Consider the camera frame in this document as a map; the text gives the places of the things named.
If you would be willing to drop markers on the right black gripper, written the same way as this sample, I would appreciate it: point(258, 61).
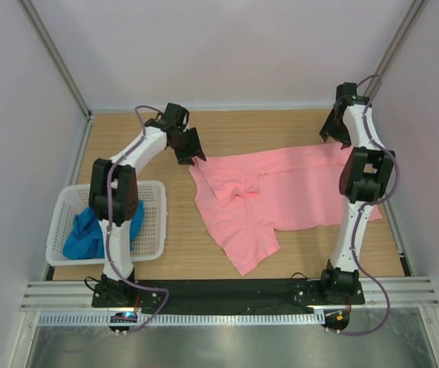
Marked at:
point(329, 123)

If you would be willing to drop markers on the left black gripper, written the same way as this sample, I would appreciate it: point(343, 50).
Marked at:
point(194, 150)

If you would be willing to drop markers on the pink t shirt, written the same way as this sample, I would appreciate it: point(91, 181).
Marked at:
point(244, 199)

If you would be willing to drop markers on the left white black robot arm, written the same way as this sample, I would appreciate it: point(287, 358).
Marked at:
point(114, 195)

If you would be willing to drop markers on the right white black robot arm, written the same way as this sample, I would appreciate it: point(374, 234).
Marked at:
point(363, 184)

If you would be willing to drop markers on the white perforated plastic basket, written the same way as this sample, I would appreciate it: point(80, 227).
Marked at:
point(72, 200)

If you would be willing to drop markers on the blue t shirt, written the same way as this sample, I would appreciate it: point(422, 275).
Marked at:
point(85, 241)

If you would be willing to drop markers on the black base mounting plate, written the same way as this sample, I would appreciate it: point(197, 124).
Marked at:
point(228, 297)

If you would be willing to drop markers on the right aluminium frame post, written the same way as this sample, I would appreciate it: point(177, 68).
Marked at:
point(370, 86)

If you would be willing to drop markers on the aluminium frame post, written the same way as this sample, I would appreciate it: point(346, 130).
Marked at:
point(370, 86)
point(54, 54)

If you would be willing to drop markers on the aluminium front rail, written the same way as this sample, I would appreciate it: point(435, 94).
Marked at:
point(74, 295)

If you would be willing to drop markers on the white slotted cable duct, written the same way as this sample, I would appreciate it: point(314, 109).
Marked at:
point(126, 319)

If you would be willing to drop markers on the left aluminium frame post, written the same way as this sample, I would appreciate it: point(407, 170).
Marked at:
point(54, 54)

